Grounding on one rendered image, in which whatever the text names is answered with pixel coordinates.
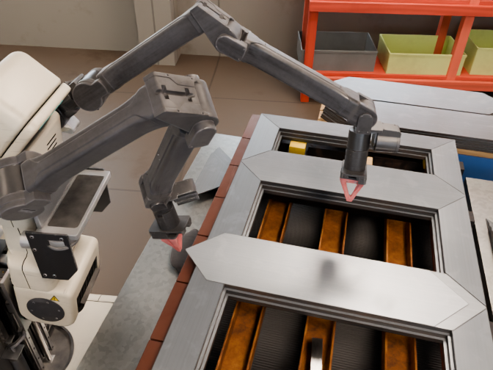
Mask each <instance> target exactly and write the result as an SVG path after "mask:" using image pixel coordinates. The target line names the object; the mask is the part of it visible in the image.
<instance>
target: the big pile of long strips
mask: <svg viewBox="0 0 493 370"><path fill-rule="evenodd" d="M334 82H336V83H338V84H340V85H342V86H344V87H347V88H350V89H351V90H353V91H355V92H357V93H358V92H360V93H362V94H364V95H366V96H367V97H369V98H371V99H372V100H373V102H374V103H375V107H376V114H377V117H378V120H379V121H381V123H390V124H396V125H398V126H399V128H400V131H401V132H403V133H408V134H419V135H424V136H430V137H440V138H445V139H454V140H455V141H456V148H459V149H465V150H474V151H480V152H485V153H493V98H492V97H490V96H488V95H486V94H484V93H482V92H471V91H464V90H453V89H446V88H440V87H429V86H422V85H416V84H404V83H398V82H391V81H380V80H373V79H362V78H356V77H346V78H344V79H339V80H336V81H334ZM321 118H323V119H324V120H325V121H326V122H328V123H338V124H343V125H350V126H352V124H350V123H348V122H346V119H344V118H343V117H341V116H339V115H337V114H335V113H334V112H333V111H332V110H331V109H329V108H328V107H326V106H325V107H324V109H323V113H322V114H321Z"/></svg>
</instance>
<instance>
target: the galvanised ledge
mask: <svg viewBox="0 0 493 370"><path fill-rule="evenodd" d="M241 138H242V137H235V136H230V135H224V134H215V135H214V137H213V139H212V140H211V142H210V144H209V145H207V146H204V147H201V148H200V151H199V153H198V154H197V156H196V158H195V159H194V161H193V163H192V164H191V166H190V168H189V170H188V172H187V174H186V175H185V177H184V179H183V180H186V179H188V178H193V179H194V183H195V182H196V180H197V178H198V177H199V175H200V173H201V171H202V169H203V167H204V166H205V163H206V162H207V160H208V158H209V156H210V154H211V153H213V152H214V151H215V150H216V149H217V148H219V147H220V148H221V149H222V150H223V151H224V152H225V153H226V154H227V155H228V156H229V157H230V158H231V159H232V157H233V155H234V153H235V151H236V148H237V147H238V144H239V142H240V140H241ZM217 190H218V188H217V189H213V190H211V191H209V192H205V193H202V194H201V195H199V198H200V199H199V200H194V201H192V202H189V203H185V204H182V205H179V206H178V205H177V203H175V202H174V201H172V202H173V204H174V207H175V210H176V212H177V214H178V215H189V216H190V217H191V226H190V227H186V232H189V231H190V230H192V229H194V228H195V229H197V230H200V227H201V225H202V223H203V221H204V219H205V216H206V214H207V213H208V209H209V208H210V206H211V204H212V201H213V199H214V197H215V195H216V192H217ZM171 250H172V247H171V246H169V245H168V244H166V243H164V242H162V241H161V240H160V239H153V238H152V237H150V239H149V241H148V243H147V245H146V246H145V248H144V250H143V251H142V254H141V255H140V257H139V259H138V261H137V262H136V264H135V266H134V268H133V269H132V271H131V273H130V275H129V276H128V279H127V280H126V282H125V284H124V286H123V287H122V289H121V291H120V293H119V294H118V296H117V298H116V300H115V301H114V303H113V305H112V307H111V308H110V310H109V312H108V314H107V315H106V318H105V319H104V320H103V323H102V325H101V326H100V328H99V330H98V332H97V333H96V335H95V337H94V338H93V340H92V343H91V344H90V346H89V348H88V350H87V351H86V353H85V355H84V356H83V358H82V360H81V362H80V364H79V365H78V367H77V369H76V370H136V367H137V365H138V363H139V361H140V359H141V356H142V354H143V352H144V350H145V347H146V346H147V343H148V341H149V340H150V337H151V335H152V333H153V330H154V328H155V326H156V324H157V321H158V319H159V317H160V315H161V312H162V311H163V309H164V306H165V304H166V302H167V300H168V298H169V295H170V293H171V291H172V288H173V286H174V285H175V282H177V281H176V280H177V278H178V275H179V274H180V273H178V272H177V270H176V268H174V267H173V266H172V265H171V262H170V255H171Z"/></svg>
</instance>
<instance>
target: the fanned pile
mask: <svg viewBox="0 0 493 370"><path fill-rule="evenodd" d="M231 160H232V159H231V158H230V157H229V156H228V155H227V154H226V153H225V152H224V151H223V150H222V149H221V148H220V147H219V148H217V149H216V150H215V151H214V152H213V153H211V154H210V156H209V158H208V160H207V162H206V163H205V166H204V167H203V169H202V171H201V173H200V175H199V177H198V178H197V180H196V182H195V186H196V188H197V192H198V194H199V195H201V194H202V193H205V192H209V191H211V190H213V189H217V188H219V186H220V183H221V182H222V179H223V178H224V174H225V173H226V171H227V168H228V166H229V165H230V162H231Z"/></svg>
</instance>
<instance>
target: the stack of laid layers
mask: <svg viewBox="0 0 493 370"><path fill-rule="evenodd" d="M282 139H286V140H292V141H297V142H307V143H312V144H317V145H327V146H332V147H338V148H347V141H348V138H347V137H337V136H332V135H326V134H317V133H311V132H306V131H296V130H290V129H285V128H280V129H279V131H278V133H277V137H276V139H275V142H274V145H273V148H272V150H276V151H278V149H279V146H280V143H281V140H282ZM368 152H373V153H383V154H388V155H393V156H402V157H408V158H413V159H423V160H425V164H426V173H428V174H433V175H434V166H433V159H432V152H431V150H430V149H425V148H415V147H409V146H404V145H400V147H399V149H398V152H397V153H388V152H380V151H373V148H372V147H371V141H370V146H369V150H368ZM263 193H267V194H272V195H280V196H285V197H293V198H298V199H302V200H311V201H315V202H320V203H328V204H333V205H338V206H346V207H351V208H359V209H364V210H369V211H377V212H381V213H386V214H394V215H399V216H404V217H412V218H417V219H422V220H430V221H431V235H432V243H433V251H434V266H435V272H433V271H431V272H433V273H434V274H435V275H436V276H437V277H438V278H439V279H440V280H441V281H443V282H444V283H445V284H446V285H448V286H449V287H450V288H451V289H452V290H454V291H455V292H456V293H457V294H458V295H459V296H460V297H462V298H463V299H464V300H465V301H466V302H468V303H469V305H467V306H466V307H464V308H462V309H461V310H460V311H458V312H456V313H455V314H453V315H452V316H450V317H448V318H447V319H446V320H444V321H443V322H441V323H439V324H438V325H436V326H435V327H432V326H428V325H424V324H418V323H414V322H408V321H404V320H400V319H393V318H389V317H385V316H378V315H374V314H370V313H363V312H359V311H353V310H349V309H345V308H339V307H335V306H331V305H324V304H320V303H316V302H310V301H306V300H299V299H295V298H291V297H284V296H280V295H276V294H270V293H266V292H262V291H256V290H251V289H246V288H241V287H237V286H231V285H227V284H224V287H223V289H222V293H221V295H220V298H219V301H218V303H217V306H216V310H215V312H214V315H213V318H212V320H211V324H210V327H209V328H208V332H207V335H206V337H205V340H204V343H203V346H202V349H201V352H200V355H199V357H198V360H197V364H196V366H195V368H194V370H205V367H206V364H207V362H208V358H209V355H210V353H211V349H212V346H213V343H214V340H215V337H216V334H217V331H218V329H219V325H220V322H221V320H222V316H223V313H224V310H225V307H226V304H227V301H228V299H229V300H236V301H240V302H246V303H250V304H254V305H260V306H264V307H268V308H274V309H278V310H282V311H289V312H292V313H299V314H303V315H307V316H313V317H317V318H321V319H327V320H331V321H335V322H341V323H345V324H352V325H355V326H359V327H366V328H370V329H373V330H380V331H384V332H387V333H394V334H398V335H404V336H408V337H412V338H419V339H422V340H426V341H433V342H436V343H440V344H442V354H443V362H444V370H456V359H455V352H454V345H453V333H452V331H454V330H455V329H456V328H458V327H460V326H461V325H463V324H464V323H465V322H467V321H469V320H470V319H471V318H473V317H474V316H476V315H478V314H479V313H481V312H482V311H484V310H486V306H485V305H484V304H483V303H481V302H480V301H479V300H477V299H476V298H475V297H474V296H472V295H471V293H469V292H468V291H467V290H466V289H464V288H463V287H462V286H461V285H459V284H458V283H457V282H456V281H455V280H454V279H453V278H451V277H450V276H449V275H448V274H446V273H445V262H444V256H443V249H442V237H441V230H440V224H439V211H438V210H439V209H435V208H427V207H422V206H413V205H409V204H404V203H396V202H390V201H386V200H377V199H373V198H368V197H359V196H355V198H354V199H353V200H352V201H351V202H350V201H346V197H345V194H341V193H336V192H328V191H323V190H318V189H309V188H304V187H300V186H291V185H287V184H278V183H273V182H268V181H260V185H259V187H258V190H257V193H256V195H255V199H254V202H253V204H252V207H251V210H250V213H249V216H248V218H247V221H246V225H245V227H244V230H243V233H242V236H248V237H249V235H250V233H251V230H252V226H253V224H254V221H255V218H256V215H257V212H258V209H259V206H260V202H261V200H262V197H263Z"/></svg>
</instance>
